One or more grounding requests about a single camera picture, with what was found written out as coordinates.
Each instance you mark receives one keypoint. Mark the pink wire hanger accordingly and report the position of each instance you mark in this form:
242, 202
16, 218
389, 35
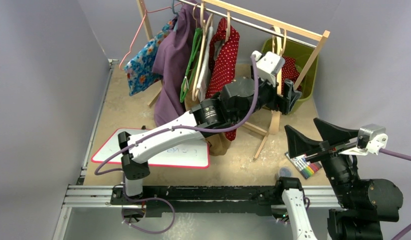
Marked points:
139, 33

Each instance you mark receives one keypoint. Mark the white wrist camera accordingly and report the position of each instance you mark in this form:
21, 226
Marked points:
268, 65
371, 139

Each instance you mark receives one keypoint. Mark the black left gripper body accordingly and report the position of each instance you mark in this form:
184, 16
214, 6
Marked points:
267, 97

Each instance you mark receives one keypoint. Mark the tan garment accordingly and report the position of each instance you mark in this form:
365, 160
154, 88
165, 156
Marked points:
218, 144

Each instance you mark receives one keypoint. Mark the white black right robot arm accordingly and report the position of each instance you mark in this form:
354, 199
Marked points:
365, 203

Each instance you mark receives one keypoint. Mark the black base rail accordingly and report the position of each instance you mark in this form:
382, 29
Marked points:
159, 199

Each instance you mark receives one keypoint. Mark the purple garment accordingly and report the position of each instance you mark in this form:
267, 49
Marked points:
171, 63

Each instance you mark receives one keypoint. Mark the red polka dot skirt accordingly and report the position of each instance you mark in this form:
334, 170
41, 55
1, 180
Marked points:
289, 70

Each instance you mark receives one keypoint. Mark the pink-framed whiteboard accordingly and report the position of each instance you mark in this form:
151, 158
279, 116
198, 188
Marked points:
193, 154

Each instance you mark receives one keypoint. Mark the white garment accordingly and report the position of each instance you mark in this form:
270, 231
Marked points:
203, 78

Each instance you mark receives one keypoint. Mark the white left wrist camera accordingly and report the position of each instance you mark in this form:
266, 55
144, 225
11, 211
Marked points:
268, 65

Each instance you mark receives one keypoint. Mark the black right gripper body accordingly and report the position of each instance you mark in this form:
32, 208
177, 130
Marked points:
325, 148

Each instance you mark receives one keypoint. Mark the small blue round lid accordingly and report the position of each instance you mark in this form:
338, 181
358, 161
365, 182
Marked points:
284, 172

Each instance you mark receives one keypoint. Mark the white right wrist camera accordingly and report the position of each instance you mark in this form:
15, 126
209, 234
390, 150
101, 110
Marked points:
371, 139

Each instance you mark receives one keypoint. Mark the blue floral garment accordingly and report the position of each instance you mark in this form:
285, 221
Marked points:
139, 69

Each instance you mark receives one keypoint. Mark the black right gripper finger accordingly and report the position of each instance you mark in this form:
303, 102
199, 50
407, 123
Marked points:
334, 134
298, 144

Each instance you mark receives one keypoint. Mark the red polka dot garment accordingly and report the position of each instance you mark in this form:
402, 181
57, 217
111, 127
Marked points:
223, 53

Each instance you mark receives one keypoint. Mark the wooden clothes rack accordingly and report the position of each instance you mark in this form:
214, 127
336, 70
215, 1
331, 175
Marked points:
320, 38

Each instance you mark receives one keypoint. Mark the green plastic bin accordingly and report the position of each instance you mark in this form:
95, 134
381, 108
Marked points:
298, 54

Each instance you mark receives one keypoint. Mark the green plastic hanger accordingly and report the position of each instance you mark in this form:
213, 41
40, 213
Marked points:
185, 86

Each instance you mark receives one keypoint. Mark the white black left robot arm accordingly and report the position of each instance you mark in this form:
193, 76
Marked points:
219, 114

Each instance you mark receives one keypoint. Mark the marker pen pack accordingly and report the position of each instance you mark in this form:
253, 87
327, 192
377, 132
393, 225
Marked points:
305, 168

